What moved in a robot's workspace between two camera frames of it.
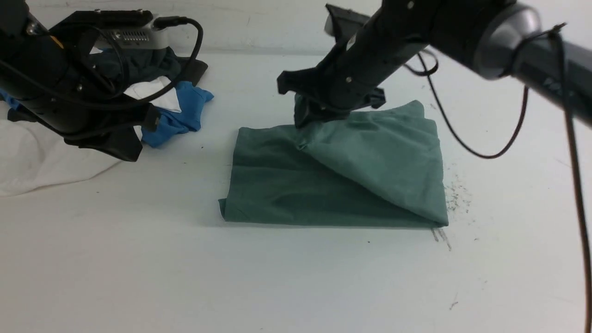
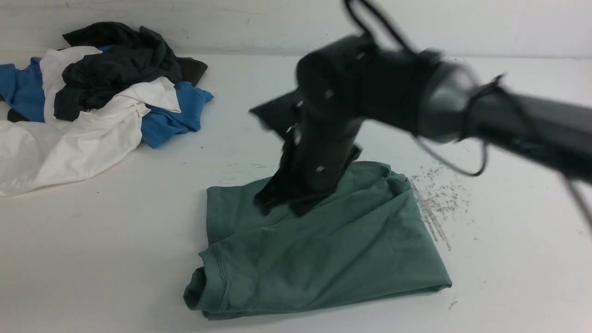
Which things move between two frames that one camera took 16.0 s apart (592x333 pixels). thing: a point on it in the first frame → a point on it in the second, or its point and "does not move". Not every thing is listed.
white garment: (33, 157) does not move
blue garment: (189, 96) does not move
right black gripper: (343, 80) → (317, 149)
